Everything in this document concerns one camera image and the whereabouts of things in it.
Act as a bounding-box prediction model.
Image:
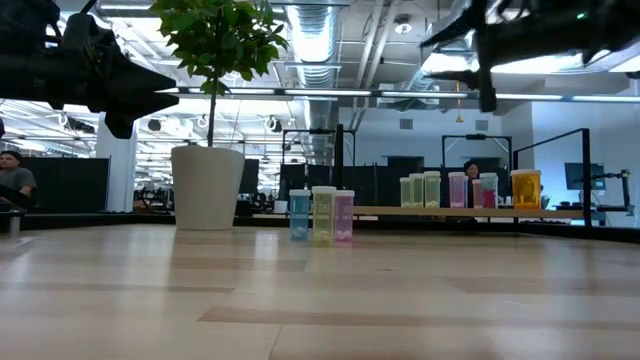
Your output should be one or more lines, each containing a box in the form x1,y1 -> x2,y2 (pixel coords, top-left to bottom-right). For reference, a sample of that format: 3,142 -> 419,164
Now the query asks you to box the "yellow hanging cord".
453,72 -> 465,125

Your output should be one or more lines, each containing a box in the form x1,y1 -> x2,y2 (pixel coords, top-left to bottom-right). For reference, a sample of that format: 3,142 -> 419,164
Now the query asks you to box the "large orange pill bottle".
510,168 -> 543,210

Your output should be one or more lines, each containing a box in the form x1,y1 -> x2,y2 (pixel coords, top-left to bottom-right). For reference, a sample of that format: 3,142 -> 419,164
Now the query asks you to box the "person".
0,149 -> 38,207
462,159 -> 482,209

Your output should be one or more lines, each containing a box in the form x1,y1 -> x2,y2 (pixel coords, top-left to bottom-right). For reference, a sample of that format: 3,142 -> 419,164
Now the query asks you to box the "small green tree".
149,0 -> 290,149

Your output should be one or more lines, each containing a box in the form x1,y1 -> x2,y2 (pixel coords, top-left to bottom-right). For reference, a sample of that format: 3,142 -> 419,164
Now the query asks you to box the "black partition panel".
23,156 -> 111,214

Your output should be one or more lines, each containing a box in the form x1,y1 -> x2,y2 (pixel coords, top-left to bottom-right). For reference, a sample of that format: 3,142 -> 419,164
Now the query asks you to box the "large yellow-green pill bottle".
423,170 -> 442,208

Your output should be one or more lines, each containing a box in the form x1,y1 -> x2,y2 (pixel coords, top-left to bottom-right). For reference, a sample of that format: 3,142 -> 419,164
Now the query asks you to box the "white-capped pill bottle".
289,188 -> 312,242
311,185 -> 338,248

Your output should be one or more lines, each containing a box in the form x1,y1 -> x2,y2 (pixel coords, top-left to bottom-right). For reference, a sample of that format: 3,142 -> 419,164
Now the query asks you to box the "pink bottle with white pills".
448,171 -> 469,209
333,189 -> 356,243

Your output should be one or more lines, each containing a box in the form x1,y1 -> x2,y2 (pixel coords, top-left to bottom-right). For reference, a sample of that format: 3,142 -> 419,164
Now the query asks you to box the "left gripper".
63,12 -> 180,140

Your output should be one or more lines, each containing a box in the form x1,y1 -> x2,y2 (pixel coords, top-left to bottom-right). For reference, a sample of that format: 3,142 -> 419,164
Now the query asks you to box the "small yellow-green pill bottle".
399,176 -> 415,208
409,172 -> 426,208

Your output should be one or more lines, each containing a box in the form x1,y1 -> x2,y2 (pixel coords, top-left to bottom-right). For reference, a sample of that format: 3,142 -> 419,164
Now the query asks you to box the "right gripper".
419,0 -> 601,114

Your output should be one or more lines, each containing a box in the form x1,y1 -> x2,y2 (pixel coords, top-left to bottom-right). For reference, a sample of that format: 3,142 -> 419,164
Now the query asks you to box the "wooden shelf with black frame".
333,123 -> 595,235

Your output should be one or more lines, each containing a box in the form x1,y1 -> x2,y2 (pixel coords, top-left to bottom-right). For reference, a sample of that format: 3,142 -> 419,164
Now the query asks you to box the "black metal gantry frame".
441,133 -> 514,174

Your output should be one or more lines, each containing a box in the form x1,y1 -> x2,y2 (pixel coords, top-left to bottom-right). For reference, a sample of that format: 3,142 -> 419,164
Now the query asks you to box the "black computer monitor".
564,162 -> 607,191

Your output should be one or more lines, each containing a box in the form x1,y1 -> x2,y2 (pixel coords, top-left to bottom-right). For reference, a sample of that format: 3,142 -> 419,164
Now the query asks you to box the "white building column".
96,112 -> 138,214

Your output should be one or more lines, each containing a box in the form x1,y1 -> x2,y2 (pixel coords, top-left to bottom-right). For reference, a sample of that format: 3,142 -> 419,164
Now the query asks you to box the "blue bottle with red pills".
479,172 -> 500,209

